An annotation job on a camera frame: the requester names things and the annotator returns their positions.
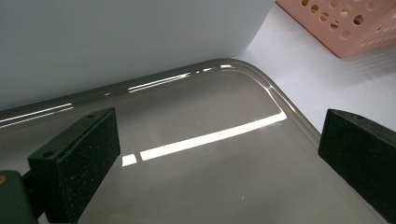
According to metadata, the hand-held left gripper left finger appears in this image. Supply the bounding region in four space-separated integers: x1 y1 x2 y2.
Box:
21 107 121 224

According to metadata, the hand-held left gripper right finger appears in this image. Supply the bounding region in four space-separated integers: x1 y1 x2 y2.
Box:
318 108 396 224

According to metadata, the pink perforated plastic basket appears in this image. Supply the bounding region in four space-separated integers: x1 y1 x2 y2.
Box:
275 0 396 59

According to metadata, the silver metal tray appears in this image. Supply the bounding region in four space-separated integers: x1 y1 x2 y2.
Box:
0 58 390 224

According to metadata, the white compartment storage box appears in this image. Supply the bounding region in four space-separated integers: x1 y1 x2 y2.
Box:
0 0 276 111

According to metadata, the white table cover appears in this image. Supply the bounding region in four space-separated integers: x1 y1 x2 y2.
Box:
233 3 396 134

